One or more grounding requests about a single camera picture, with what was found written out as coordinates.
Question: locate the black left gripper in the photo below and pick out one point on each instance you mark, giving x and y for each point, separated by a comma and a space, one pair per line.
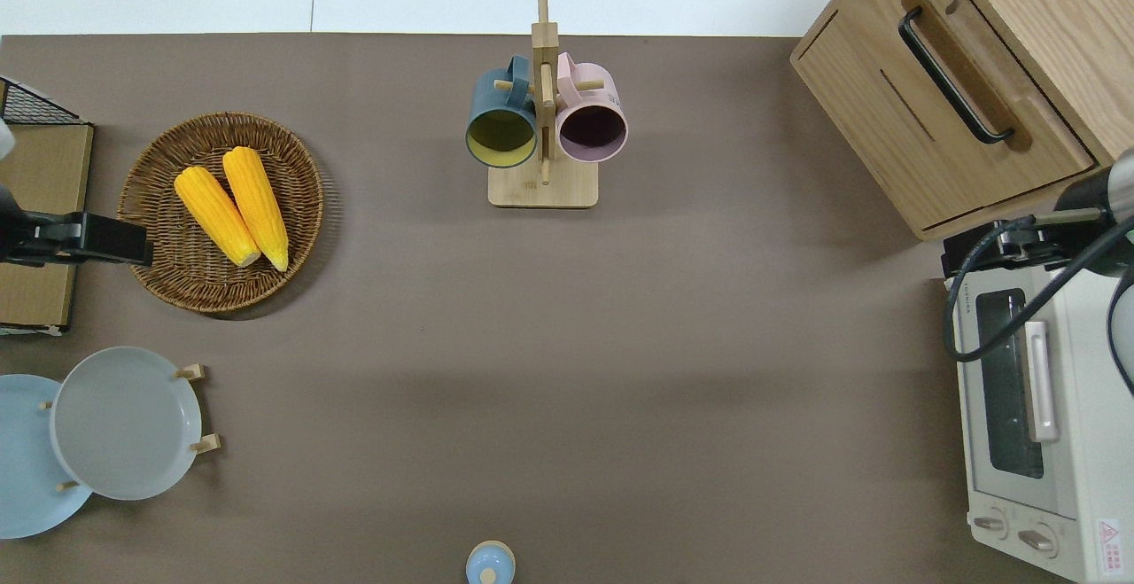
115, 240

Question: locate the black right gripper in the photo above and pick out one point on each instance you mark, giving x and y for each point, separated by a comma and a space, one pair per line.
1001, 245

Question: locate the round wicker basket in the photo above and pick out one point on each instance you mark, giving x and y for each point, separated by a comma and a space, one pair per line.
168, 274

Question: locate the yellow corn cob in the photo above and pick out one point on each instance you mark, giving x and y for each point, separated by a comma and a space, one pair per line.
213, 212
257, 203

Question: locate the white cylindrical bottle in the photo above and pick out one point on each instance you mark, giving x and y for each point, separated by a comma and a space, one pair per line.
4, 139

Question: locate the grey plate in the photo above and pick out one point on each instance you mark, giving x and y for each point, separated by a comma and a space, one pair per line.
124, 424

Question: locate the white toaster oven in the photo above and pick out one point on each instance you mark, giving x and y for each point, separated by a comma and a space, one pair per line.
1090, 442

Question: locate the wooden plate rack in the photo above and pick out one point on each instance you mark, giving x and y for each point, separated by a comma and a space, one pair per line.
211, 443

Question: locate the light wooden cabinet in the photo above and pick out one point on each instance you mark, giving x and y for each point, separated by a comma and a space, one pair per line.
1063, 17

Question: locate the light blue plate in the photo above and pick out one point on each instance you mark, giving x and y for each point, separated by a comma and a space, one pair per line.
22, 469

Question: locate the brown table mat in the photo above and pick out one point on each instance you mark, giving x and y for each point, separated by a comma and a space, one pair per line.
620, 345

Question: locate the dark blue mug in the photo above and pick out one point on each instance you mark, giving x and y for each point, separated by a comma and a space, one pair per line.
494, 101

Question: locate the wooden mug tree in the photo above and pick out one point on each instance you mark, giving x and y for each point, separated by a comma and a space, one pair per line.
542, 190

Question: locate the pink mug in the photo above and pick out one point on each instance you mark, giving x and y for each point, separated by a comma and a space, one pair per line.
592, 97

